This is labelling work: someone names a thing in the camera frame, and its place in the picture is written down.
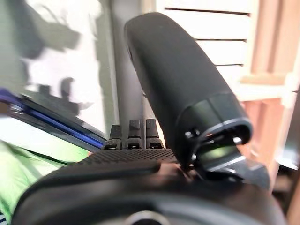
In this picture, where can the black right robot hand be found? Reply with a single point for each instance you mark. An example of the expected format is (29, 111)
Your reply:
(140, 187)

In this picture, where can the napa cabbage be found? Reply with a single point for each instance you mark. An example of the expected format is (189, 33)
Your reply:
(28, 168)

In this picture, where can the blue plastic shopping basket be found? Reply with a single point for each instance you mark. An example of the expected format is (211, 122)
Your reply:
(70, 129)

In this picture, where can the wooden slatted cabbage crate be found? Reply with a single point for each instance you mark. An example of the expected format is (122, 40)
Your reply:
(211, 28)

